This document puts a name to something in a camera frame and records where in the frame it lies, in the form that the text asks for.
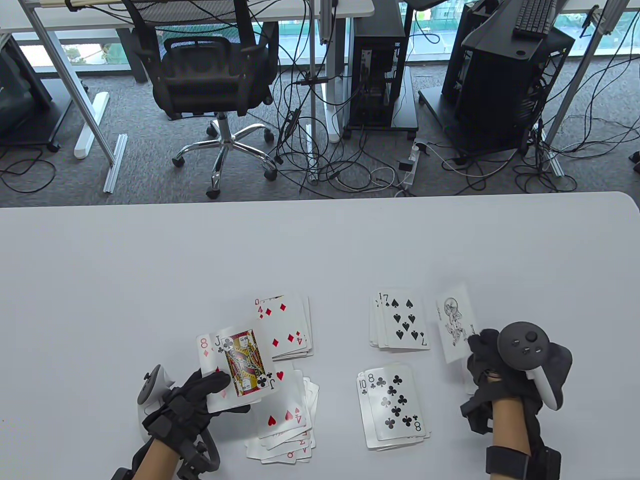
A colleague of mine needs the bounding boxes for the black computer case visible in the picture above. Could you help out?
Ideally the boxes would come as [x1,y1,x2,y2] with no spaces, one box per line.
[441,0,483,106]

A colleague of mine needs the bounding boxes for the grey and white handheld controller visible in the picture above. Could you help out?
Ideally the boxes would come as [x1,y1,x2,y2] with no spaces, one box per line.
[137,366,221,476]
[497,321,573,412]

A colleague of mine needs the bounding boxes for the large black computer tower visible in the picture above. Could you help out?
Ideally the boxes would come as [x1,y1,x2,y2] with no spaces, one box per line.
[452,25,576,157]

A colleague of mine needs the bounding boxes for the black rolling cabinet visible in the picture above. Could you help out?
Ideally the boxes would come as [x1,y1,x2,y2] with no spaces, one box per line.
[0,34,74,153]

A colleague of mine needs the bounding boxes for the person's left forearm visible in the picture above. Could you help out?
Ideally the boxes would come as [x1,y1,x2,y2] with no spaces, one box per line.
[131,437,180,480]

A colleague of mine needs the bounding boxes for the person's left hand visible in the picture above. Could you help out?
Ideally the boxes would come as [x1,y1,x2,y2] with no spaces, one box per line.
[142,369,251,453]

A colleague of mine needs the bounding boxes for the person's right forearm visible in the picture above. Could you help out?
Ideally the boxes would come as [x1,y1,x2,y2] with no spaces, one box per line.
[491,397,532,480]

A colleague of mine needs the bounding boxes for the black tilted board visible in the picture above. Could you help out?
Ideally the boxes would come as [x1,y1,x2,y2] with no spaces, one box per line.
[461,0,547,62]

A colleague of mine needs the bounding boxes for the black rolling computer stand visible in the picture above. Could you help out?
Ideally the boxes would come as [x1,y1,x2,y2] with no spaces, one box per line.
[343,65,420,141]

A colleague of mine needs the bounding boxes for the black keyboard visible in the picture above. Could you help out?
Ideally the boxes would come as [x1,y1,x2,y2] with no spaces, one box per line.
[512,0,558,40]

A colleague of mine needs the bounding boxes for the black looped floor cable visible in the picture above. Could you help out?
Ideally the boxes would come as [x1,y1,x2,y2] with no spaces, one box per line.
[0,145,57,195]

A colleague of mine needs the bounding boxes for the black mesh office chair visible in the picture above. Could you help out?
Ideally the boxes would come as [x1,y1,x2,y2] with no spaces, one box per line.
[121,0,280,200]

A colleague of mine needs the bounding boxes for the stack of playing cards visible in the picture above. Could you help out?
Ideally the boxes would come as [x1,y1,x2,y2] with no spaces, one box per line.
[196,326,281,415]

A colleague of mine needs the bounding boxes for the white power strip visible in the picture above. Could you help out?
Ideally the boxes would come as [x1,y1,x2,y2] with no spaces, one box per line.
[397,141,431,191]

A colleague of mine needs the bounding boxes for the pile of spades cards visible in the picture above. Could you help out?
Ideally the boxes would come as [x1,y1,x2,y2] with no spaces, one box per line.
[370,289,431,353]

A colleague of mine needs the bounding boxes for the black flat floor stand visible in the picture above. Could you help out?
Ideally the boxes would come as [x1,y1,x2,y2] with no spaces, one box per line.
[419,87,532,157]

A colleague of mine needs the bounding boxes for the person's right hand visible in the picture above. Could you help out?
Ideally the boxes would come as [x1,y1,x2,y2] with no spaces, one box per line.
[460,328,546,436]

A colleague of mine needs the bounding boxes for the pile of clubs cards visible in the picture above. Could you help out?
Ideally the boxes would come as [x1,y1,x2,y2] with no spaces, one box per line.
[356,364,432,451]

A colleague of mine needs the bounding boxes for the black white jester playing card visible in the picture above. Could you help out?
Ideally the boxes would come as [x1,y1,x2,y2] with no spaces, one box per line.
[435,284,481,365]

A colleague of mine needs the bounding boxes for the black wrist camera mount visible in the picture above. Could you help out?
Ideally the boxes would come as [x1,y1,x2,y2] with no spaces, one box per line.
[175,442,211,480]
[529,425,563,480]

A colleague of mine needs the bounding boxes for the tangle of black floor cables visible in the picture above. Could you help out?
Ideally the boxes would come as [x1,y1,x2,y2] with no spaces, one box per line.
[267,0,640,201]

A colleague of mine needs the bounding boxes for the pile of diamonds cards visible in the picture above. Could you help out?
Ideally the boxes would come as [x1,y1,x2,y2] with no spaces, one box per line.
[252,293,315,362]

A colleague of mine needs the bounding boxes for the pile of hearts cards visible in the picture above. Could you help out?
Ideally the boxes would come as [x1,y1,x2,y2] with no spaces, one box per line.
[245,369,320,466]

